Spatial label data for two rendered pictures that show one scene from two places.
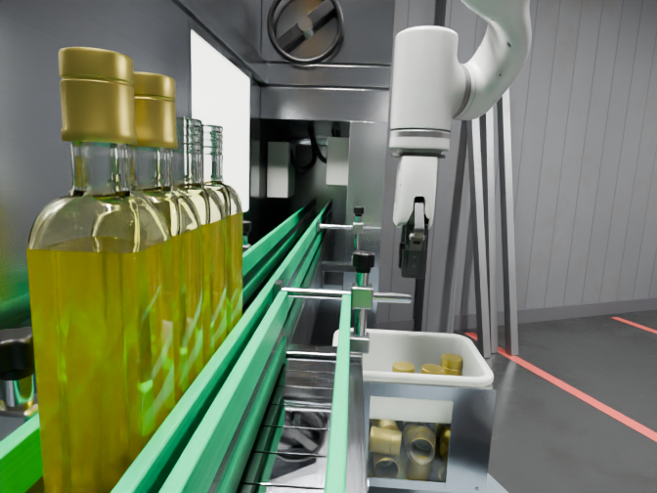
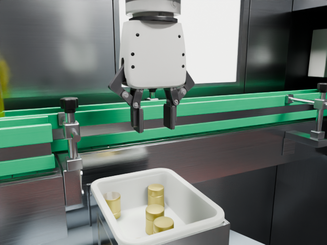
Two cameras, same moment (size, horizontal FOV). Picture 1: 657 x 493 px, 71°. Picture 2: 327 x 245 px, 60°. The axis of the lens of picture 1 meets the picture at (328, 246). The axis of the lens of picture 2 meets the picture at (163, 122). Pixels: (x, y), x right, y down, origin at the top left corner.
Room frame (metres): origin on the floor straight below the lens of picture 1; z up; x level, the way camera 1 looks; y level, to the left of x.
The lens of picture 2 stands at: (0.47, -0.53, 1.25)
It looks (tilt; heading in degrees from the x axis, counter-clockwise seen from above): 13 degrees down; 62
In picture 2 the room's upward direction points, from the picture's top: straight up
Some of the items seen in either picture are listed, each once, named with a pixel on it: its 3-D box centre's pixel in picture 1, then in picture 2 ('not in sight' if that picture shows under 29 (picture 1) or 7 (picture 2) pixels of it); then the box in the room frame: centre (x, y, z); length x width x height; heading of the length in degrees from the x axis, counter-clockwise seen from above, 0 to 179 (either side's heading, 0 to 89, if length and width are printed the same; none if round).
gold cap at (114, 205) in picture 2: not in sight; (111, 205); (0.62, -0.04, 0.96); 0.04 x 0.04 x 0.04
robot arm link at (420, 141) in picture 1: (418, 143); (154, 8); (0.67, -0.12, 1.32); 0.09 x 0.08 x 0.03; 176
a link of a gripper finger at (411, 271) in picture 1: (415, 255); (130, 111); (0.63, -0.12, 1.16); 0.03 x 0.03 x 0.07; 86
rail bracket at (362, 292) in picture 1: (341, 300); (69, 131); (0.55, -0.02, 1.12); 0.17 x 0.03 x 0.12; 87
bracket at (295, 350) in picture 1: (324, 375); (71, 177); (0.55, 0.00, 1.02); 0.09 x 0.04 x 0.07; 87
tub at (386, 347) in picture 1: (404, 377); (151, 218); (0.66, -0.12, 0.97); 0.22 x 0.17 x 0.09; 87
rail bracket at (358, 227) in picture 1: (347, 248); (310, 123); (1.19, -0.05, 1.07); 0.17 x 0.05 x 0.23; 87
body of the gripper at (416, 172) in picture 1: (416, 187); (153, 51); (0.67, -0.12, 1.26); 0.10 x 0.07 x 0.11; 176
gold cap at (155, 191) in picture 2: not in sight; (155, 196); (0.71, -0.05, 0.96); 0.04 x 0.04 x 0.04
